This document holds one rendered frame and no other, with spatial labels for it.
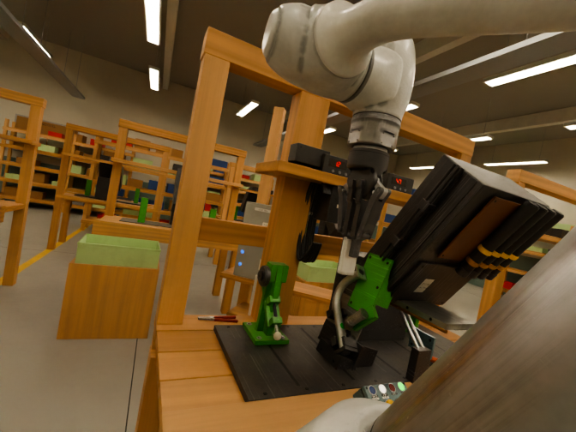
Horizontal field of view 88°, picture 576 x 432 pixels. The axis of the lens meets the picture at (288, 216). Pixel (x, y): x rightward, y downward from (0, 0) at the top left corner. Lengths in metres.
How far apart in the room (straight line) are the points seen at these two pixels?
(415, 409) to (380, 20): 0.39
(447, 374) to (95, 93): 11.14
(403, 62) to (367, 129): 0.13
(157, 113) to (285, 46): 10.56
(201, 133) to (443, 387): 1.05
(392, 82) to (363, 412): 0.48
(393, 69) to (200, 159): 0.75
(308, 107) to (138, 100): 9.96
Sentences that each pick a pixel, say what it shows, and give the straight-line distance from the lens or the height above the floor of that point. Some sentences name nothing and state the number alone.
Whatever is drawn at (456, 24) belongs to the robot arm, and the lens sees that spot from 0.42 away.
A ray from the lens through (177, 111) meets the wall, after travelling 11.04.
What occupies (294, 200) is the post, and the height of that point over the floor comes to 1.41.
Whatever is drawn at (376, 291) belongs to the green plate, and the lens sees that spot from 1.07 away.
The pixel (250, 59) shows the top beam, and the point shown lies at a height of 1.89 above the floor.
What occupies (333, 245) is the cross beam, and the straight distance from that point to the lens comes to 1.48.
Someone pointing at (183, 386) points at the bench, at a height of 0.88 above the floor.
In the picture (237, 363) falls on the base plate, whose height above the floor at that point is 0.90.
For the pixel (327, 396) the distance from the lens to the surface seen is 0.95.
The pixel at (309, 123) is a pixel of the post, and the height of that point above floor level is 1.73.
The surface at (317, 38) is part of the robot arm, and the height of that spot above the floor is 1.62.
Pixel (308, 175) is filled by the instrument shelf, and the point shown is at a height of 1.51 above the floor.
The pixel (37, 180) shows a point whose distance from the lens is 10.59.
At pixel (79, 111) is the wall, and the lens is 11.15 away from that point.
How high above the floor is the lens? 1.39
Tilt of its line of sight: 2 degrees down
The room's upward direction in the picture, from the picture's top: 11 degrees clockwise
